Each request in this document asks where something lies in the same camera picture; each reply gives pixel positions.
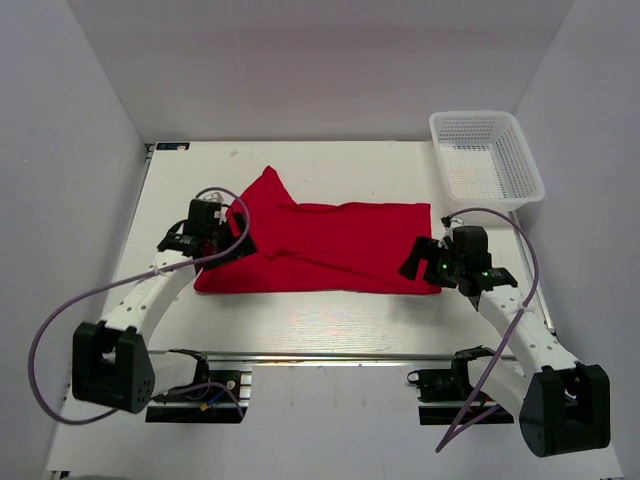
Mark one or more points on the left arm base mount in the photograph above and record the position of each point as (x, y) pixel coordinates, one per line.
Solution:
(205, 394)

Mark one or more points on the white plastic mesh basket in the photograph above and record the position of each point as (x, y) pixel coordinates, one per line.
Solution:
(484, 160)

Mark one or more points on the small label sticker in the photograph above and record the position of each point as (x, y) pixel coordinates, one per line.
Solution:
(172, 146)

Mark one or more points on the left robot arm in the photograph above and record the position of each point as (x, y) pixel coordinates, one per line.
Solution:
(111, 364)

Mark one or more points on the aluminium table edge rail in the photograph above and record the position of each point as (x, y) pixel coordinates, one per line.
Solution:
(243, 360)

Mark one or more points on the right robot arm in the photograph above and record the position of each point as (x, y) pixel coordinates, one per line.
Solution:
(561, 404)

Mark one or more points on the red t shirt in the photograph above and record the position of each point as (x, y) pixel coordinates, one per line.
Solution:
(306, 247)

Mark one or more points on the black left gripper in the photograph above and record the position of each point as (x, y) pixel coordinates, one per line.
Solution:
(245, 248)

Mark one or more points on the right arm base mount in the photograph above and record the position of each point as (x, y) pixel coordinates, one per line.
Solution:
(443, 390)

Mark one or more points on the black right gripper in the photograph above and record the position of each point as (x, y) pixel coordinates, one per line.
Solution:
(424, 248)

